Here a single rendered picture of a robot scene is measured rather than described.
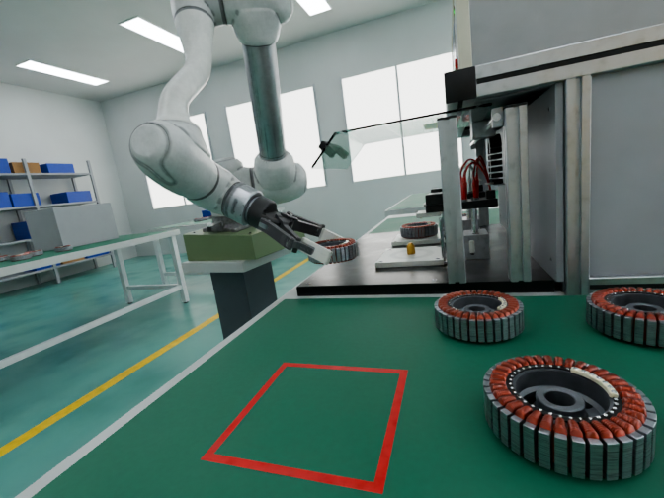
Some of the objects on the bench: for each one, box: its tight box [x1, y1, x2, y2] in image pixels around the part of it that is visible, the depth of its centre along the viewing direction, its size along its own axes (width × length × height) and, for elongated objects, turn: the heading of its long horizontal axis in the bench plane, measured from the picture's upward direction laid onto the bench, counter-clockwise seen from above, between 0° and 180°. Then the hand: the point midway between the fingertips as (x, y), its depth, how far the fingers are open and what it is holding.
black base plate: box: [296, 223, 555, 296], centre depth 93 cm, size 47×64×2 cm
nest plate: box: [374, 246, 444, 268], centre depth 82 cm, size 15×15×1 cm
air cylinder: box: [463, 228, 490, 260], centre depth 76 cm, size 5×8×6 cm
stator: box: [400, 221, 438, 239], centre depth 104 cm, size 11×11×4 cm
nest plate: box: [391, 230, 445, 246], centre depth 104 cm, size 15×15×1 cm
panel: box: [496, 82, 564, 282], centre depth 82 cm, size 1×66×30 cm, turn 16°
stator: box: [434, 290, 525, 343], centre depth 46 cm, size 11×11×4 cm
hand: (331, 248), depth 74 cm, fingers closed on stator, 11 cm apart
